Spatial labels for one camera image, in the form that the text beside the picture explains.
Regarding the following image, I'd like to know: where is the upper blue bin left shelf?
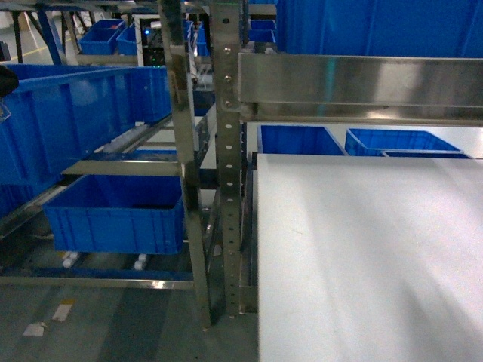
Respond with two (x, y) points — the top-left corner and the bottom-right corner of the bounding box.
(1, 64), (171, 185)

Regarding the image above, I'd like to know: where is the blue bin shelf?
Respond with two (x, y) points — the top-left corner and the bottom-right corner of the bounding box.
(43, 175), (184, 255)
(1, 64), (171, 185)

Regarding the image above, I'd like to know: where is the blue bin below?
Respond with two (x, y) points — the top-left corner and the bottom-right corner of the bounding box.
(345, 128), (465, 157)
(257, 125), (346, 156)

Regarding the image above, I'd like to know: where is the perforated steel rack post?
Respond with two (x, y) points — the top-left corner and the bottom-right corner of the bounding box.
(210, 1), (242, 316)

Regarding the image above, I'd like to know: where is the large blue crate on shelf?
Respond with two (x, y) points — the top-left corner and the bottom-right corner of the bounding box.
(276, 1), (482, 59)

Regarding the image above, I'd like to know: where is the large blue bin below right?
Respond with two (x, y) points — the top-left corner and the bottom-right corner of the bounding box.
(382, 150), (471, 159)

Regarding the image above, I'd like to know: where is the blue bin below left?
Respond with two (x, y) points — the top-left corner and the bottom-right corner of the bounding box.
(257, 125), (346, 156)

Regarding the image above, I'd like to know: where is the stainless steel shelf beam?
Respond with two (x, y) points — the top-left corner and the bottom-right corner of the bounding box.
(236, 53), (482, 127)

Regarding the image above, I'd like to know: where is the lower blue bin left shelf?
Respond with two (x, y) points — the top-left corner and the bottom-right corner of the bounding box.
(43, 175), (184, 255)

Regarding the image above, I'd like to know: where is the blue bin below middle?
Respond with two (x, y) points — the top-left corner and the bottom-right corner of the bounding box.
(345, 128), (465, 157)

